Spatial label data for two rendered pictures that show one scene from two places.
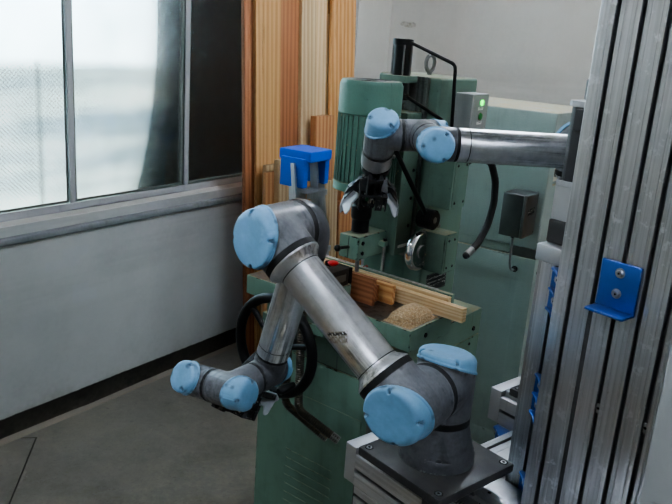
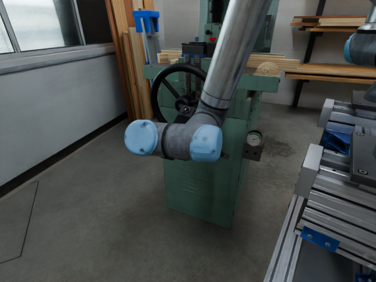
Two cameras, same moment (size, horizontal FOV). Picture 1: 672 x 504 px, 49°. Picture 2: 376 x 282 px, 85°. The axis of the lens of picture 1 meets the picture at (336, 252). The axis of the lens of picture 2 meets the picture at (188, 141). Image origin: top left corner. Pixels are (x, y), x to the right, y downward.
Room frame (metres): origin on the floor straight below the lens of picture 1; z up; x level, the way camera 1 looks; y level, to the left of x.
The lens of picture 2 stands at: (1.12, 0.31, 1.07)
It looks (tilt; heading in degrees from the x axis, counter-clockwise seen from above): 30 degrees down; 346
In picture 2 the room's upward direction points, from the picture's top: straight up
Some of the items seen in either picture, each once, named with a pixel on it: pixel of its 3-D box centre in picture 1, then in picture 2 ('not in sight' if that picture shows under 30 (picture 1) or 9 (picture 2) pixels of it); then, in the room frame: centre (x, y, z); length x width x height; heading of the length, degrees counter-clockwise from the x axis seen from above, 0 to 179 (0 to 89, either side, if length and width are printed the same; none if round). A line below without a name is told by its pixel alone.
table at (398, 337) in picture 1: (334, 305); (207, 75); (2.02, -0.01, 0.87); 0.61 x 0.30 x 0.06; 52
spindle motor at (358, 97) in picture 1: (367, 136); not in sight; (2.11, -0.06, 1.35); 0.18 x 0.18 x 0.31
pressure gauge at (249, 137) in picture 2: not in sight; (253, 139); (1.78, -0.14, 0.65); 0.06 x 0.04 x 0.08; 52
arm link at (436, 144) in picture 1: (525, 148); not in sight; (1.65, -0.40, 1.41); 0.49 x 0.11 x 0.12; 95
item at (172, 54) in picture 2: (362, 278); (216, 58); (2.12, -0.08, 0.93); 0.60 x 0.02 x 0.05; 52
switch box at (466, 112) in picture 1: (469, 120); not in sight; (2.27, -0.37, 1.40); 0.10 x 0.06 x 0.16; 142
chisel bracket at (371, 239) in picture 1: (363, 245); (216, 34); (2.12, -0.08, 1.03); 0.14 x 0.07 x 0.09; 142
